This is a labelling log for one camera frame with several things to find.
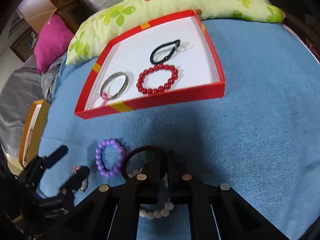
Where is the white bead bracelet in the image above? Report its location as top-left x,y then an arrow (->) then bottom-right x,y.
127,168 -> 175,221

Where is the purple bead bracelet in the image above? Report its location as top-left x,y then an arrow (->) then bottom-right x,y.
94,138 -> 126,178

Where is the maroon hair band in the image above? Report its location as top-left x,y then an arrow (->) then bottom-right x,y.
121,145 -> 174,181

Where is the red jewelry box tray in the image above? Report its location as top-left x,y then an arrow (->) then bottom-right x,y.
74,10 -> 226,119

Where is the orange box lid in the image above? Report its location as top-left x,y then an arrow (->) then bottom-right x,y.
18,100 -> 50,168

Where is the grey bedsheet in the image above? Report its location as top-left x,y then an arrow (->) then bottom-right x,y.
1,54 -> 66,158

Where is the silver metal bangle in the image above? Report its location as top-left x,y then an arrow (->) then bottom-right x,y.
100,72 -> 129,100

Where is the blue blanket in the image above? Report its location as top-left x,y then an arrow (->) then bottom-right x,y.
39,19 -> 319,239

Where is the magenta pillow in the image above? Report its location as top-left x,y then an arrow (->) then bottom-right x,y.
34,15 -> 74,74

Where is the wooden cabinet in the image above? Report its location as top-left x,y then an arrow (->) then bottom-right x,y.
18,0 -> 89,34

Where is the green floral pillow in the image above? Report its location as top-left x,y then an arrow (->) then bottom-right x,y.
66,0 -> 285,64

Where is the red bead bracelet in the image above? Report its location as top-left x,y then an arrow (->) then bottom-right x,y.
136,63 -> 179,95

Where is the black hair tie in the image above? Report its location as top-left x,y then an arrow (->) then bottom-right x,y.
149,39 -> 181,65

